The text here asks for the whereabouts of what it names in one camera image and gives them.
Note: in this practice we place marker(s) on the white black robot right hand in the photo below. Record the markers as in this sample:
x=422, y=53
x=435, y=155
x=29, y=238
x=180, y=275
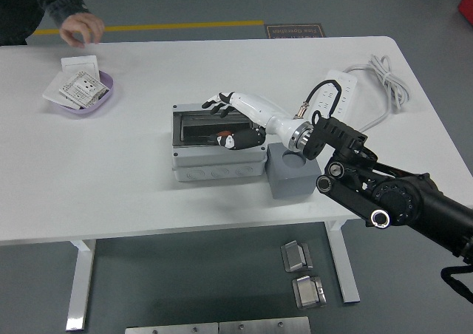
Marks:
x=258, y=108

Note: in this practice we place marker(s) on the person's left hand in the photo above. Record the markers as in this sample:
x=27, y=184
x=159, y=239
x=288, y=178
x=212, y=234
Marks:
x=81, y=25

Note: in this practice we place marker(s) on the orange cylinder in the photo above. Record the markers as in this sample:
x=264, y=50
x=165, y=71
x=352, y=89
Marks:
x=225, y=132

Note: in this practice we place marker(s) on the grey junction box clear lid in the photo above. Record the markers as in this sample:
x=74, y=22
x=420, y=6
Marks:
x=218, y=160

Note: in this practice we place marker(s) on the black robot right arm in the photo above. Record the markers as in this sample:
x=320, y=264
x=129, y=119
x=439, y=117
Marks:
x=399, y=197

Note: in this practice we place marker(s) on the grey cube with round hole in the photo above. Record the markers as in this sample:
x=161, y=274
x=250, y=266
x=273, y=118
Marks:
x=292, y=182

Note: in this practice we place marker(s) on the white socket panel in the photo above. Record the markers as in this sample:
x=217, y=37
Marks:
x=83, y=86

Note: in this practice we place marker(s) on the person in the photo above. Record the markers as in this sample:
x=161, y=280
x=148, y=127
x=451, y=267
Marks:
x=18, y=9

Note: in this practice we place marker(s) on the white flat cover plate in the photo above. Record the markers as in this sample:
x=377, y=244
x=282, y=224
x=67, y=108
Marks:
x=53, y=92

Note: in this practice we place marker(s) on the brown floor sign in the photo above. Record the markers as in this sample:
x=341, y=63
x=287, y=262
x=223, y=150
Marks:
x=295, y=31

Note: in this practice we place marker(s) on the white table leg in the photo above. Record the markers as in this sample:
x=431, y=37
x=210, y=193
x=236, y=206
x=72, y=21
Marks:
x=343, y=260
x=79, y=286

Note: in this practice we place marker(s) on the red object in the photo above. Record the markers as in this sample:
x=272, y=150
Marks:
x=467, y=5

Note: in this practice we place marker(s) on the white blank switch plate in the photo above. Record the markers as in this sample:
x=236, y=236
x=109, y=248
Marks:
x=79, y=66

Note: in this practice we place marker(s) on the small metal floor bracket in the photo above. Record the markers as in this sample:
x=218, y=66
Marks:
x=295, y=258
x=308, y=293

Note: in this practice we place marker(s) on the grey metal base plate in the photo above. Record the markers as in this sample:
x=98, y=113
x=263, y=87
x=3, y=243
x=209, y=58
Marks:
x=266, y=326
x=170, y=329

